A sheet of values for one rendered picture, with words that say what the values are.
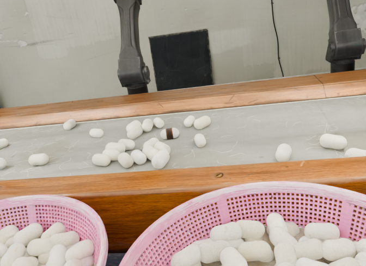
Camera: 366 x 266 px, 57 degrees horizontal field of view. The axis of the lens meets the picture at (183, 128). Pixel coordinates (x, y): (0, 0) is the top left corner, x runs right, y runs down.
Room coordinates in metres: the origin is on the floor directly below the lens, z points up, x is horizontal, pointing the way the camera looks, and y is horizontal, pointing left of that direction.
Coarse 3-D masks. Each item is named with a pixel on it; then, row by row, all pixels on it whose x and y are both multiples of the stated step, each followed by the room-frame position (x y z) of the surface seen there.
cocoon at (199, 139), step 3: (195, 135) 0.52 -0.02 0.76; (198, 135) 0.51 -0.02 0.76; (201, 135) 0.51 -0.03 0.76; (195, 138) 0.51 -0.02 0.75; (198, 138) 0.50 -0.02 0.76; (201, 138) 0.50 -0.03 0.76; (204, 138) 0.50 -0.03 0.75; (195, 141) 0.50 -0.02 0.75; (198, 141) 0.50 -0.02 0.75; (201, 141) 0.50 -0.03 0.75; (204, 141) 0.50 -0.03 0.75; (198, 144) 0.50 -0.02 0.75; (201, 144) 0.50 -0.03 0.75; (204, 144) 0.50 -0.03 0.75
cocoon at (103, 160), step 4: (96, 156) 0.49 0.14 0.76; (100, 156) 0.49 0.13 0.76; (104, 156) 0.48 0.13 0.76; (108, 156) 0.49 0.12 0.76; (92, 160) 0.49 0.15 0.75; (96, 160) 0.49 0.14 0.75; (100, 160) 0.48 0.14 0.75; (104, 160) 0.48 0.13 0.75; (108, 160) 0.48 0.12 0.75; (96, 164) 0.49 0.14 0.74; (100, 164) 0.48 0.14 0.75; (104, 164) 0.48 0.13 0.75; (108, 164) 0.49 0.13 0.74
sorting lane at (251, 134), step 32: (352, 96) 0.63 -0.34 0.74; (32, 128) 0.75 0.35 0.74; (160, 128) 0.62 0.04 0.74; (192, 128) 0.59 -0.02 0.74; (224, 128) 0.57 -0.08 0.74; (256, 128) 0.55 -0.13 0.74; (288, 128) 0.52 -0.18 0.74; (320, 128) 0.50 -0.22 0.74; (352, 128) 0.49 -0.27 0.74; (64, 160) 0.53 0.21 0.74; (192, 160) 0.46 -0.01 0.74; (224, 160) 0.44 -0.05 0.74; (256, 160) 0.43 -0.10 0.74; (288, 160) 0.41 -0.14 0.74
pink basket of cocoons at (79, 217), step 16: (0, 208) 0.36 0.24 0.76; (16, 208) 0.36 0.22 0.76; (32, 208) 0.36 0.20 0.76; (48, 208) 0.36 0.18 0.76; (64, 208) 0.35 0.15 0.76; (80, 208) 0.33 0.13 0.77; (0, 224) 0.36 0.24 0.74; (16, 224) 0.36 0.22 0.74; (48, 224) 0.35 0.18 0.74; (64, 224) 0.34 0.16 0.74; (80, 224) 0.33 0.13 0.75; (96, 224) 0.29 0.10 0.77; (80, 240) 0.32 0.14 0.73; (96, 240) 0.29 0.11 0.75; (96, 256) 0.28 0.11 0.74
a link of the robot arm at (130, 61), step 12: (120, 0) 1.09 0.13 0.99; (132, 0) 1.08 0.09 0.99; (120, 12) 1.07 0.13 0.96; (132, 12) 1.06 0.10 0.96; (120, 24) 1.05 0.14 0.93; (132, 24) 1.04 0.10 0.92; (132, 36) 1.03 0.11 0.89; (120, 48) 1.02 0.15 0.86; (132, 48) 1.01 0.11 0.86; (120, 60) 0.99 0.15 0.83; (132, 60) 0.98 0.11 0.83; (120, 72) 0.97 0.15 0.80; (132, 72) 0.97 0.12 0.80
